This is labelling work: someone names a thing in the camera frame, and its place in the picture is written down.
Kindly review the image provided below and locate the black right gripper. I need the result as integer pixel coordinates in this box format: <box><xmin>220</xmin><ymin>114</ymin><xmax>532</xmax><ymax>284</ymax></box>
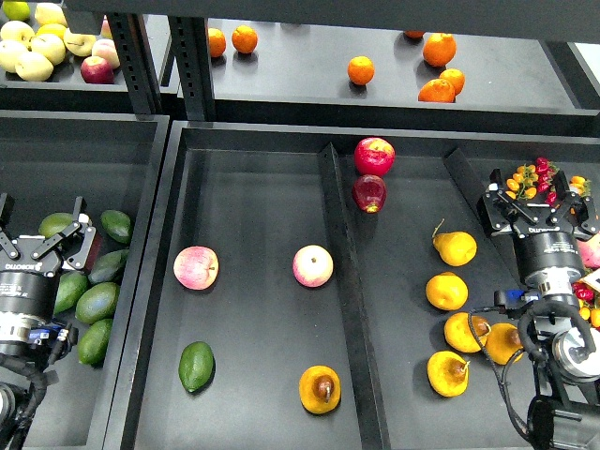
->
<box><xmin>477</xmin><ymin>168</ymin><xmax>599</xmax><ymax>286</ymax></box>

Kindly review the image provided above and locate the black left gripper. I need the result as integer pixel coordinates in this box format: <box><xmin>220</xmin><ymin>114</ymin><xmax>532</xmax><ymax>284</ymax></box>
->
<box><xmin>0</xmin><ymin>192</ymin><xmax>97</xmax><ymax>323</ymax></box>

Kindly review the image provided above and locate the yellow pear with brown base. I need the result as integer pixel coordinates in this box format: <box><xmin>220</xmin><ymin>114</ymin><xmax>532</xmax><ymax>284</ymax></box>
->
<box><xmin>298</xmin><ymin>365</ymin><xmax>341</xmax><ymax>415</ymax></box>

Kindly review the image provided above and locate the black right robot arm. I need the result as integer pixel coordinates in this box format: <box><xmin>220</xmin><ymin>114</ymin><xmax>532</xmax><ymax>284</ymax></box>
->
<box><xmin>475</xmin><ymin>170</ymin><xmax>599</xmax><ymax>449</ymax></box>

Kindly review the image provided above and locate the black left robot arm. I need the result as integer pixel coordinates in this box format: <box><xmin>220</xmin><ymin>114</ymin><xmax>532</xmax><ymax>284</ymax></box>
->
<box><xmin>1</xmin><ymin>193</ymin><xmax>101</xmax><ymax>449</ymax></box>

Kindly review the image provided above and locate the dark green avocado top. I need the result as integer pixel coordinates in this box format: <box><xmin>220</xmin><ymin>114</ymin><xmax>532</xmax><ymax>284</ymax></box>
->
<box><xmin>100</xmin><ymin>209</ymin><xmax>133</xmax><ymax>245</ymax></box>

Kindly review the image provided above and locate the dark green avocado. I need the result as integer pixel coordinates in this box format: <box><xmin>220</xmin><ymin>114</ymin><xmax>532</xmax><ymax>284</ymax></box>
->
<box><xmin>88</xmin><ymin>248</ymin><xmax>129</xmax><ymax>285</ymax></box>
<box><xmin>100</xmin><ymin>209</ymin><xmax>133</xmax><ymax>245</ymax></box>

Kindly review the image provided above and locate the green avocado under gripper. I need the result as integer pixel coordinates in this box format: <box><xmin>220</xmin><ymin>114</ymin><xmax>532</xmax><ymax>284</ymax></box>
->
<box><xmin>53</xmin><ymin>272</ymin><xmax>88</xmax><ymax>314</ymax></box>

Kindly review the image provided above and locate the dark green avocado middle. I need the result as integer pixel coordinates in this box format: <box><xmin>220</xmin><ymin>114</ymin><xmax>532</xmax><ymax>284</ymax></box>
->
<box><xmin>88</xmin><ymin>248</ymin><xmax>129</xmax><ymax>285</ymax></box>

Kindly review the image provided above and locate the yellow pear with stem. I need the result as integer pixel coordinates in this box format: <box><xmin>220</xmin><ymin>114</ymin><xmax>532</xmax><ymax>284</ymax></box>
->
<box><xmin>431</xmin><ymin>218</ymin><xmax>478</xmax><ymax>267</ymax></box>

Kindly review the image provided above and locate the light green avocado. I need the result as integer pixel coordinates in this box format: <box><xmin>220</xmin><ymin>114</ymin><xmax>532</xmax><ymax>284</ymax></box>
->
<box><xmin>75</xmin><ymin>282</ymin><xmax>120</xmax><ymax>324</ymax></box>

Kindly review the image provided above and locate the round yellow pear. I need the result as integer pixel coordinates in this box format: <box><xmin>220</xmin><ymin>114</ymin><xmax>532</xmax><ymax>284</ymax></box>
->
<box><xmin>426</xmin><ymin>272</ymin><xmax>469</xmax><ymax>311</ymax></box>

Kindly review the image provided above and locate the green avocado bottom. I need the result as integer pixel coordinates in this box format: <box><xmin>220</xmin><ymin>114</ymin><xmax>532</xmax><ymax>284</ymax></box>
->
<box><xmin>77</xmin><ymin>319</ymin><xmax>113</xmax><ymax>366</ymax></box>

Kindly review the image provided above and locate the yellow pear right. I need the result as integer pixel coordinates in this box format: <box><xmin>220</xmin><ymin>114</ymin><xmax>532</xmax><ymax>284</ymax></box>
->
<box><xmin>485</xmin><ymin>322</ymin><xmax>523</xmax><ymax>366</ymax></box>

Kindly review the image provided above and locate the yellow pear bottom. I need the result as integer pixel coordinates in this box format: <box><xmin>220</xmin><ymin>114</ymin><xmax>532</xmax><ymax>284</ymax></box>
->
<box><xmin>427</xmin><ymin>351</ymin><xmax>470</xmax><ymax>398</ymax></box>

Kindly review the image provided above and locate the orange cherry tomato bunch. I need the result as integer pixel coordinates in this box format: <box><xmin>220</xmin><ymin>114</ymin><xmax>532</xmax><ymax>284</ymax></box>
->
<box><xmin>505</xmin><ymin>164</ymin><xmax>538</xmax><ymax>201</ymax></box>

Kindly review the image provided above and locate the red cherry tomato bunch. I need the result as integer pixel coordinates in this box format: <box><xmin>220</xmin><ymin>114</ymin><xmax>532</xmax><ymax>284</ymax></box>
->
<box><xmin>535</xmin><ymin>157</ymin><xmax>559</xmax><ymax>206</ymax></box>

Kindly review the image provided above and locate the orange tomato bunch right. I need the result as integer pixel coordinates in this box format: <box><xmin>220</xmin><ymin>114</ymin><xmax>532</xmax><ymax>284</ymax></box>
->
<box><xmin>569</xmin><ymin>175</ymin><xmax>592</xmax><ymax>197</ymax></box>

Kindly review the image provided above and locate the pink apple right edge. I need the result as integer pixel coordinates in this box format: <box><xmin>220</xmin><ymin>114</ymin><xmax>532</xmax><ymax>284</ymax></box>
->
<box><xmin>577</xmin><ymin>234</ymin><xmax>600</xmax><ymax>269</ymax></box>

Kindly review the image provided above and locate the black upper left shelf tray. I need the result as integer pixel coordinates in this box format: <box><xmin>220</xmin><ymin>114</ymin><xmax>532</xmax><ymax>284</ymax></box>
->
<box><xmin>1</xmin><ymin>15</ymin><xmax>160</xmax><ymax>114</ymax></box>

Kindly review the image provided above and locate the small orange right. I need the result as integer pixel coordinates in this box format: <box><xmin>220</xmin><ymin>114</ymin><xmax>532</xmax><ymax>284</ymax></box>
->
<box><xmin>439</xmin><ymin>67</ymin><xmax>466</xmax><ymax>96</ymax></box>

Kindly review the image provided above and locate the orange at shelf front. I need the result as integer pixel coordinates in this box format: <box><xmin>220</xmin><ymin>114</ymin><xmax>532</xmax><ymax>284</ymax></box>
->
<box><xmin>418</xmin><ymin>78</ymin><xmax>456</xmax><ymax>103</ymax></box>

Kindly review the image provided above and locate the mixed cherry tomatoes lower right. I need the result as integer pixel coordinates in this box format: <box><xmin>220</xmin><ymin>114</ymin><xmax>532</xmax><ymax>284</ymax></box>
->
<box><xmin>572</xmin><ymin>282</ymin><xmax>600</xmax><ymax>330</ymax></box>

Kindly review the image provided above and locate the yellow apple front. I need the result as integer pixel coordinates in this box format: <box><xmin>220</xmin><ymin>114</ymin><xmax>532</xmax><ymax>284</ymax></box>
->
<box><xmin>15</xmin><ymin>52</ymin><xmax>53</xmax><ymax>82</ymax></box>

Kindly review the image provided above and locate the red apple on shelf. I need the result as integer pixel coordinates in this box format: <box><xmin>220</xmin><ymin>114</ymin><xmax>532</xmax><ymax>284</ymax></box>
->
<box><xmin>81</xmin><ymin>56</ymin><xmax>114</xmax><ymax>84</ymax></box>

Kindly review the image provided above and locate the bright red apple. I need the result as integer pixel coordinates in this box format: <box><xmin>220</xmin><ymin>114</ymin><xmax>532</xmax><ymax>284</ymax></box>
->
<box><xmin>353</xmin><ymin>137</ymin><xmax>396</xmax><ymax>177</ymax></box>

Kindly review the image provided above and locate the yellow apple middle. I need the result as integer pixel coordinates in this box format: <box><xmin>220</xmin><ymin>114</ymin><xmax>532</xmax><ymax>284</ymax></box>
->
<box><xmin>30</xmin><ymin>34</ymin><xmax>67</xmax><ymax>66</ymax></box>

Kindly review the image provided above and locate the dark red apple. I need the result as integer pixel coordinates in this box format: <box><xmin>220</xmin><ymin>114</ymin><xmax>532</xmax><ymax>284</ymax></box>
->
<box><xmin>352</xmin><ymin>174</ymin><xmax>387</xmax><ymax>214</ymax></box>

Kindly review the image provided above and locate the yellow apple left edge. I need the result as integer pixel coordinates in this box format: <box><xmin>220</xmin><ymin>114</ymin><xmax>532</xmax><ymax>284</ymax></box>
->
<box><xmin>0</xmin><ymin>39</ymin><xmax>28</xmax><ymax>73</ymax></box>

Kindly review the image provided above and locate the large orange on shelf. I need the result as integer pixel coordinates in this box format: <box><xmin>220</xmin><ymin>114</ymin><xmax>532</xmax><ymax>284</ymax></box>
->
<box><xmin>422</xmin><ymin>33</ymin><xmax>458</xmax><ymax>68</ymax></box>

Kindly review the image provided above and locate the pink apple left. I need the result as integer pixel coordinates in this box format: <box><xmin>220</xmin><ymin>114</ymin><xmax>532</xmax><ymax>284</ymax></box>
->
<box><xmin>173</xmin><ymin>246</ymin><xmax>219</xmax><ymax>291</ymax></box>

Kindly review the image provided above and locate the yellow apple with stem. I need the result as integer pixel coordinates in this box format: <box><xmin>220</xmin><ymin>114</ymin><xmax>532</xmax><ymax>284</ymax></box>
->
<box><xmin>63</xmin><ymin>28</ymin><xmax>97</xmax><ymax>57</ymax></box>

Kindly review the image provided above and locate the pale pink apple on shelf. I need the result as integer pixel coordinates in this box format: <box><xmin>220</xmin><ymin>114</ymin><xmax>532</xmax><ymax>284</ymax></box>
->
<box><xmin>92</xmin><ymin>38</ymin><xmax>120</xmax><ymax>70</ymax></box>

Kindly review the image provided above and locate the orange partly hidden top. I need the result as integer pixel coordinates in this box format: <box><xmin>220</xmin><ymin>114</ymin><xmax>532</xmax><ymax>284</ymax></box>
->
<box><xmin>403</xmin><ymin>31</ymin><xmax>425</xmax><ymax>39</ymax></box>

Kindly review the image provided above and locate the black shelf post left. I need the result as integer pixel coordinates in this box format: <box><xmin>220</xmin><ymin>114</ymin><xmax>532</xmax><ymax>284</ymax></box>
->
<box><xmin>106</xmin><ymin>12</ymin><xmax>162</xmax><ymax>115</ymax></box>

